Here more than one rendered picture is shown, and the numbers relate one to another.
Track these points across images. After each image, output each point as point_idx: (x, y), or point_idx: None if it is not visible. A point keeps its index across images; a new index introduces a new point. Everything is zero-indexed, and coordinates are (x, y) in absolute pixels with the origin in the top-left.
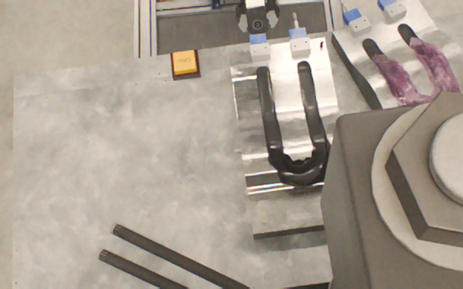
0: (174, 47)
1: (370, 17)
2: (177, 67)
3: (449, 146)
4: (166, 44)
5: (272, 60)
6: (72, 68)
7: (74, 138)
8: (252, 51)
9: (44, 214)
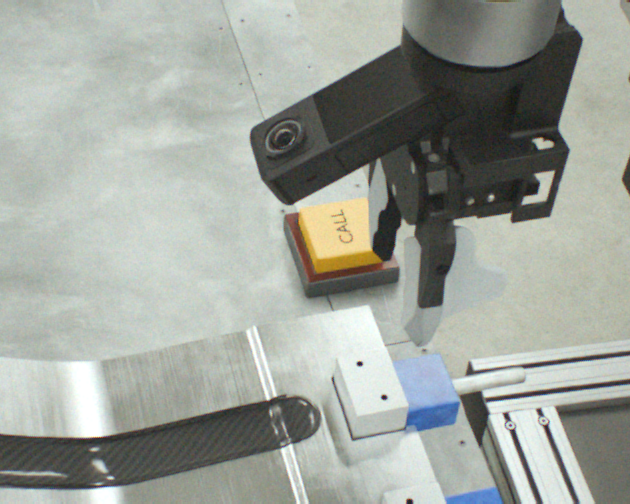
0: (605, 452)
1: None
2: (313, 213)
3: None
4: (609, 431)
5: (352, 446)
6: (296, 12)
7: (75, 38)
8: (359, 356)
9: None
